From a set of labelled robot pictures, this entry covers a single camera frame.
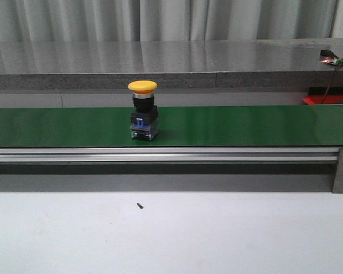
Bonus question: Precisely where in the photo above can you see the yellow mushroom push button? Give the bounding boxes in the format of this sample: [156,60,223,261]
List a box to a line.
[128,80,158,140]

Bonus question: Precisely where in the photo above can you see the green conveyor belt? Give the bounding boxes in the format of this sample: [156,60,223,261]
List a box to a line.
[0,104,343,148]

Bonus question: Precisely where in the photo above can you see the grey stone counter slab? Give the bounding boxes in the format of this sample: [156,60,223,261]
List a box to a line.
[0,38,343,90]

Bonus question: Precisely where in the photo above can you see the red plastic tray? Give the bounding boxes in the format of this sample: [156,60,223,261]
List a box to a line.
[302,95,343,105]

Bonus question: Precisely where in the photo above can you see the small sensor circuit board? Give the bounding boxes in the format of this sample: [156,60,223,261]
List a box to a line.
[320,49,343,66]

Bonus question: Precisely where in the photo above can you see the white pleated curtain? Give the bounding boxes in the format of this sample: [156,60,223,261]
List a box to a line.
[0,1,343,42]

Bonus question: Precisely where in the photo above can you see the aluminium conveyor frame rail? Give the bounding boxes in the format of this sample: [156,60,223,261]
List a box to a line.
[0,147,340,163]

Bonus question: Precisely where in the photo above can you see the red black sensor wire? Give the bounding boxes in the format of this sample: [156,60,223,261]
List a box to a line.
[320,61,343,105]

